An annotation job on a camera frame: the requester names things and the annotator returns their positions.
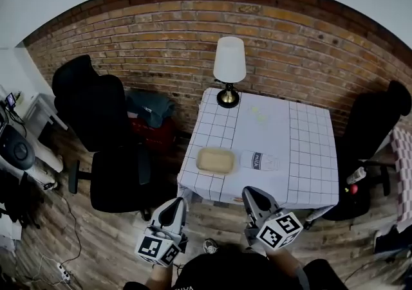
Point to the black round device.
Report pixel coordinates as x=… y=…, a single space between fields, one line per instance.
x=19 y=150

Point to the small red ball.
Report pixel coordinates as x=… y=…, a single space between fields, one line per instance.
x=353 y=188

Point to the person's left forearm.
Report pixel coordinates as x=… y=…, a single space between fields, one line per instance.
x=157 y=277

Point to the person's black shirt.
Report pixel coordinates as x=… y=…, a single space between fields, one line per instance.
x=225 y=269

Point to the white table lamp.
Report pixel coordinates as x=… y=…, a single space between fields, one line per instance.
x=229 y=57

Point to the white desk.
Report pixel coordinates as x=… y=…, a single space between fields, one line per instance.
x=35 y=105

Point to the dark green jacket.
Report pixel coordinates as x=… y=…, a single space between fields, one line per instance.
x=151 y=108

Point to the white grid tablecloth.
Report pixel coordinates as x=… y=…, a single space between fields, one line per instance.
x=289 y=153

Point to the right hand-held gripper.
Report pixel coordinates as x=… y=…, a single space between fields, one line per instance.
x=277 y=231

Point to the person's right forearm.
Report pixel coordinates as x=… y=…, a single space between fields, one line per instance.
x=283 y=263

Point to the black bag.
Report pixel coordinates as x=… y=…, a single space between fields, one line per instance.
x=392 y=240

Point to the white plastic bottle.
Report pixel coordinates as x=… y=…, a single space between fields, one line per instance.
x=356 y=175

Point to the red bag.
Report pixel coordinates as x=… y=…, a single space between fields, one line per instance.
x=161 y=137

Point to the pink checkered cloth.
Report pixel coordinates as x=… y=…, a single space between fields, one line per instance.
x=404 y=169

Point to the white power strip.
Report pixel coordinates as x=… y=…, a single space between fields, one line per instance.
x=63 y=272

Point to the beige rectangular tray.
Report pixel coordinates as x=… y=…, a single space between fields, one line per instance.
x=216 y=171

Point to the person's left shoe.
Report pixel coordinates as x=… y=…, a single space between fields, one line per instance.
x=210 y=246

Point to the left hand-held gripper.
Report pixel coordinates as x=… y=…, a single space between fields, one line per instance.
x=161 y=243

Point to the black office chair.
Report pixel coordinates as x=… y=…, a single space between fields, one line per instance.
x=370 y=121
x=90 y=105

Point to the small phone screen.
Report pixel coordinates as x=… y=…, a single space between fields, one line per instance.
x=10 y=100

